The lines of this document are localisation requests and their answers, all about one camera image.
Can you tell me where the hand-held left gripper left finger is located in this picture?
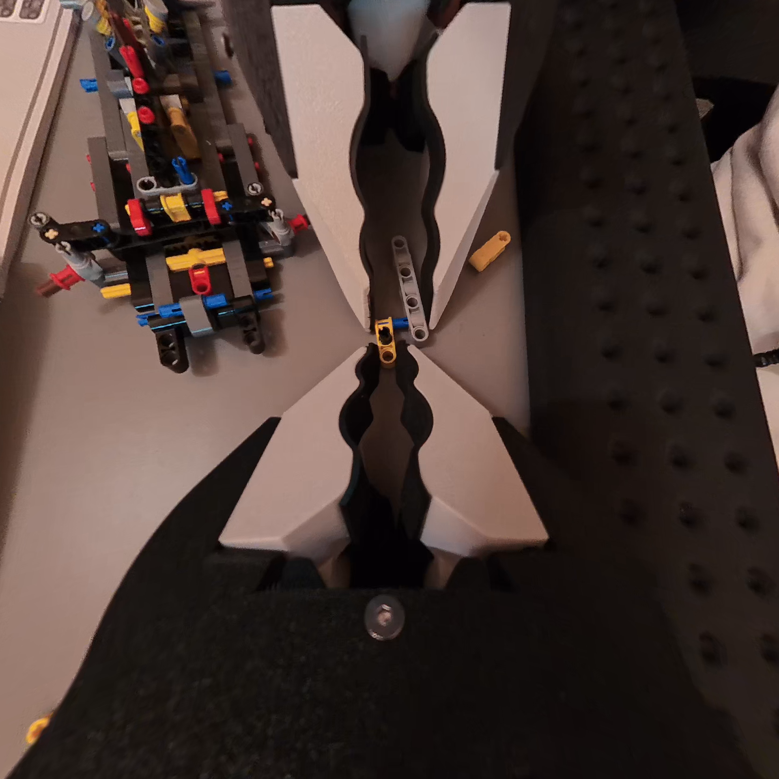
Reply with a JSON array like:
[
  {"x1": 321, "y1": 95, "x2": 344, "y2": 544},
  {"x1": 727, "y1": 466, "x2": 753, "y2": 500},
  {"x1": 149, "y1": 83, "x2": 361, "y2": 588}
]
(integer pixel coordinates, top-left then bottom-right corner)
[{"x1": 219, "y1": 344, "x2": 381, "y2": 588}]

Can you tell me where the person's white t-shirt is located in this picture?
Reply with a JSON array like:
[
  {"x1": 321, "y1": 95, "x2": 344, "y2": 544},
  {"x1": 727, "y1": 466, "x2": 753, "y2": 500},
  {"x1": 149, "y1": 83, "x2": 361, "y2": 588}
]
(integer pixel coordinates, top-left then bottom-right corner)
[{"x1": 709, "y1": 85, "x2": 779, "y2": 463}]

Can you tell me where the thin grey lego beam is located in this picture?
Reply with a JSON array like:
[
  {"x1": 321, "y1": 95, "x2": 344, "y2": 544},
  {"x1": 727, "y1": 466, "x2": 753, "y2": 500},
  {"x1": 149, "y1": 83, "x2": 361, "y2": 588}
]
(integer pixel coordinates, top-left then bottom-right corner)
[{"x1": 391, "y1": 236, "x2": 431, "y2": 342}]

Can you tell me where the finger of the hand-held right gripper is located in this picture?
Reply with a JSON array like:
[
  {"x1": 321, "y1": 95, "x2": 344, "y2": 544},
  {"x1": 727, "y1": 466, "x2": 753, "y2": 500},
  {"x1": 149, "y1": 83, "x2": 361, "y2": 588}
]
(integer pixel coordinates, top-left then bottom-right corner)
[
  {"x1": 425, "y1": 3, "x2": 512, "y2": 331},
  {"x1": 271, "y1": 3, "x2": 375, "y2": 334}
]

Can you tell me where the yellow lego connector blue pin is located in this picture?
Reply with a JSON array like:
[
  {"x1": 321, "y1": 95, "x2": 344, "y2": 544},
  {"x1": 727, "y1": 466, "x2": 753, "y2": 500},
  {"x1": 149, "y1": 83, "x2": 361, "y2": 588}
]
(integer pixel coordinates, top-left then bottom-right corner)
[{"x1": 375, "y1": 316, "x2": 410, "y2": 369}]

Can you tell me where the black dimpled foam mat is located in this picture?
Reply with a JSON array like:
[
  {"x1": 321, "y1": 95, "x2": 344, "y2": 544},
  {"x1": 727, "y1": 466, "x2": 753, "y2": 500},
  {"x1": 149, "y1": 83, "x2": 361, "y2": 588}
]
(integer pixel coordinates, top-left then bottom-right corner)
[{"x1": 517, "y1": 0, "x2": 779, "y2": 779}]

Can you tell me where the lego car chassis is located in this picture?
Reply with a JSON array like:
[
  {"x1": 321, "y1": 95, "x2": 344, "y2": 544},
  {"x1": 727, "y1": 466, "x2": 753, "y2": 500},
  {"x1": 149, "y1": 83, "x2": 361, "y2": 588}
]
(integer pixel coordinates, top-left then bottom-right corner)
[{"x1": 30, "y1": 0, "x2": 311, "y2": 373}]

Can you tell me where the lego instruction booklet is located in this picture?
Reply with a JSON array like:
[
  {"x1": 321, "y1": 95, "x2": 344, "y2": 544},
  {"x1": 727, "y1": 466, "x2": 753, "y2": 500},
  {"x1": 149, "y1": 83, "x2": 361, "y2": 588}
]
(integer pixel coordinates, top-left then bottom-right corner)
[{"x1": 0, "y1": 0, "x2": 81, "y2": 293}]

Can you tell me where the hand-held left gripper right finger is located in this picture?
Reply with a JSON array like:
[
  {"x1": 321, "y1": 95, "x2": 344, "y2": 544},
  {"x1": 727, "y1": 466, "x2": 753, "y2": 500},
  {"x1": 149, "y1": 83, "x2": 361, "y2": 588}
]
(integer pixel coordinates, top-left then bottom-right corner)
[{"x1": 398, "y1": 344, "x2": 549, "y2": 588}]

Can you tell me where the yellow lego axle connector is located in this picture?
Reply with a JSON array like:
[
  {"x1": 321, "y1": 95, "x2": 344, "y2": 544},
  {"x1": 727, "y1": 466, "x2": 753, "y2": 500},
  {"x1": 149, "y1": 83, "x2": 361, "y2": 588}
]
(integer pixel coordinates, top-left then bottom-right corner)
[{"x1": 467, "y1": 230, "x2": 512, "y2": 273}]

